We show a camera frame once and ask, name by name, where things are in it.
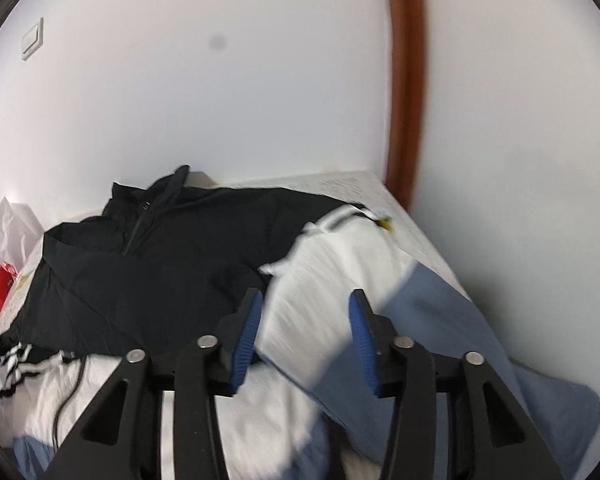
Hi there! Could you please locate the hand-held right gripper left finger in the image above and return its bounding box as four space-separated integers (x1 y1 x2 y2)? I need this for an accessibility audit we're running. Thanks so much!
42 287 266 480

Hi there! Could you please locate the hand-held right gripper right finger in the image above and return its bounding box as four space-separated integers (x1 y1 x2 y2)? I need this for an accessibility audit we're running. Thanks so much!
347 287 566 480

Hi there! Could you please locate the black white blue jacket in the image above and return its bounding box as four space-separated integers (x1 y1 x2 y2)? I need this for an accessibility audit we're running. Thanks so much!
0 165 600 480

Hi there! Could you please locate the fruit printed tablecloth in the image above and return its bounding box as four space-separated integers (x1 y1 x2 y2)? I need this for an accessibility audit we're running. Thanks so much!
0 170 473 351

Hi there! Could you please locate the white plastic bag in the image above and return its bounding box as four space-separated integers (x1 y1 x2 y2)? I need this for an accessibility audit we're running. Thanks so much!
0 197 46 271

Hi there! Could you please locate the brown wooden door frame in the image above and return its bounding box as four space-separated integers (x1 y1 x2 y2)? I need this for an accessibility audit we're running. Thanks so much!
382 0 428 211

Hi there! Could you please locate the white wall switch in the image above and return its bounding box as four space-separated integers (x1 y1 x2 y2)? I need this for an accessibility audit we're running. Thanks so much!
20 16 46 61

